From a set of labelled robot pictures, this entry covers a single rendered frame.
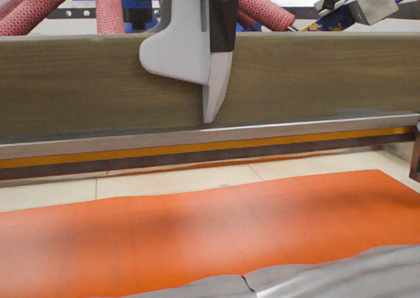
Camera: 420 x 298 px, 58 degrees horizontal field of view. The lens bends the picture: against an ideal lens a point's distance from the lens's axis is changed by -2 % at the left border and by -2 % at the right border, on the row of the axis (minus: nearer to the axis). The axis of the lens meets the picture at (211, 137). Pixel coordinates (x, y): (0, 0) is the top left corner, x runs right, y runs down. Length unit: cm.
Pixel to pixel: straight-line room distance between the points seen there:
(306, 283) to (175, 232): 11
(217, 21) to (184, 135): 8
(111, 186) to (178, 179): 7
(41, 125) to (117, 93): 5
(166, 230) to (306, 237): 11
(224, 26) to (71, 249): 19
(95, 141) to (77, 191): 14
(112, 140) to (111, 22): 48
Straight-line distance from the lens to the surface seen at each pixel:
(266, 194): 37
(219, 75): 26
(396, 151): 51
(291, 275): 26
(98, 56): 27
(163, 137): 27
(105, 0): 79
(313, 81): 31
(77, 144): 27
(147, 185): 39
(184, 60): 26
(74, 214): 36
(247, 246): 30
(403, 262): 30
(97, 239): 32
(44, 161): 30
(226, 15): 25
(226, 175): 41
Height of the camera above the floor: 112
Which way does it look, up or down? 18 degrees down
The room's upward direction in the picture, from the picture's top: straight up
